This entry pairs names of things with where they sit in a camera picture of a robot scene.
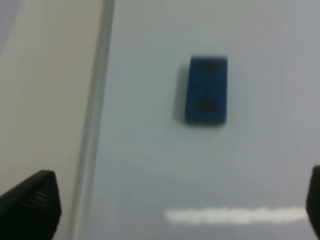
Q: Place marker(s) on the blue whiteboard eraser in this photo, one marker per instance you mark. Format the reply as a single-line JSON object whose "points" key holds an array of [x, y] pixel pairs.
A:
{"points": [[207, 91]]}

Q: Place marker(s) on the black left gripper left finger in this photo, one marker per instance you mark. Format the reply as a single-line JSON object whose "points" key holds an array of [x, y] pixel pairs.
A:
{"points": [[32, 209]]}

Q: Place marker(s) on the white aluminium-framed whiteboard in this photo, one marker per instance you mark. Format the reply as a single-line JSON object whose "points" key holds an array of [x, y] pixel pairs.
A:
{"points": [[149, 175]]}

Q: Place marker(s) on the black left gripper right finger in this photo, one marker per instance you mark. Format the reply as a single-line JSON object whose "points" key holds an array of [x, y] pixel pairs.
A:
{"points": [[313, 201]]}

